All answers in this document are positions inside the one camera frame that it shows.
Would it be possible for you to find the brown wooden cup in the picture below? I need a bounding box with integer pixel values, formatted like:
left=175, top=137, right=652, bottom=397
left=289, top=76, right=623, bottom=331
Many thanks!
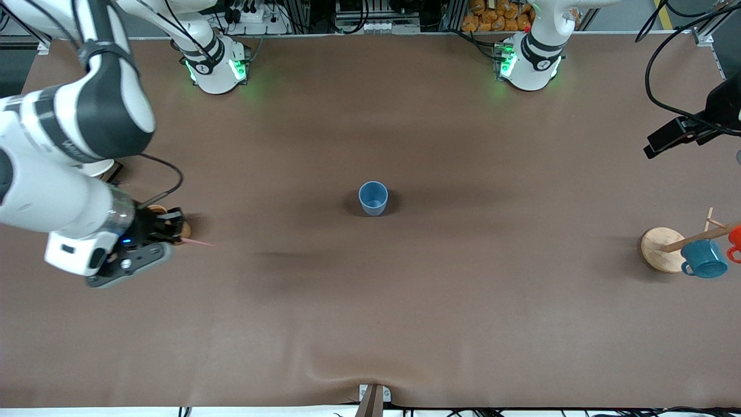
left=147, top=204, right=192, bottom=246

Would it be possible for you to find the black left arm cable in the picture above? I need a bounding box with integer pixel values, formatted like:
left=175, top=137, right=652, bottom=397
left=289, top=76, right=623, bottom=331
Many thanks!
left=634, top=0, right=741, bottom=137

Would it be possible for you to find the blue plastic cup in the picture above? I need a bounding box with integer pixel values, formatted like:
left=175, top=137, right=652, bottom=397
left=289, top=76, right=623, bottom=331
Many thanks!
left=358, top=181, right=390, bottom=217

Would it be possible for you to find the wooden mug tree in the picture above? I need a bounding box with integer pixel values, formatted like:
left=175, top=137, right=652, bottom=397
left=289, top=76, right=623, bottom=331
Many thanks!
left=640, top=208, right=741, bottom=274

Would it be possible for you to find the metal table edge bracket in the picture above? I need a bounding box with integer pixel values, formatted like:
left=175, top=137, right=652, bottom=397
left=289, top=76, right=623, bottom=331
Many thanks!
left=354, top=383, right=392, bottom=417

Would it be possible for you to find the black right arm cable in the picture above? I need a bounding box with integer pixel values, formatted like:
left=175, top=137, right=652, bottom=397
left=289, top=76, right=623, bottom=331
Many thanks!
left=138, top=153, right=185, bottom=210

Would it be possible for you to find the white power strip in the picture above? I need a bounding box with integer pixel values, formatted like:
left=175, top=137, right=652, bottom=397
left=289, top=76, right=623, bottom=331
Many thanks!
left=223, top=0, right=290, bottom=35

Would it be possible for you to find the pile of orange bread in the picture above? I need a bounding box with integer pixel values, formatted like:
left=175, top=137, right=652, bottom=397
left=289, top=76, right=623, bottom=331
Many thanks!
left=461, top=0, right=537, bottom=33

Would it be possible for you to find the white cup with black print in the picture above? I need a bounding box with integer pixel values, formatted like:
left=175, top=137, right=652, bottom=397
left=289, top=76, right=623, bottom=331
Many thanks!
left=80, top=159, right=117, bottom=178

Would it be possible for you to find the teal enamel mug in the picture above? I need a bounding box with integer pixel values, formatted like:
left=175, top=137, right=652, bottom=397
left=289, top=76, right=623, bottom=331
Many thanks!
left=680, top=239, right=729, bottom=280

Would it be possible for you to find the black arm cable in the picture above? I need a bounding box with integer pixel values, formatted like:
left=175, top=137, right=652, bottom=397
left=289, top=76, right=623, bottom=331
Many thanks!
left=138, top=153, right=185, bottom=210
left=634, top=0, right=741, bottom=137

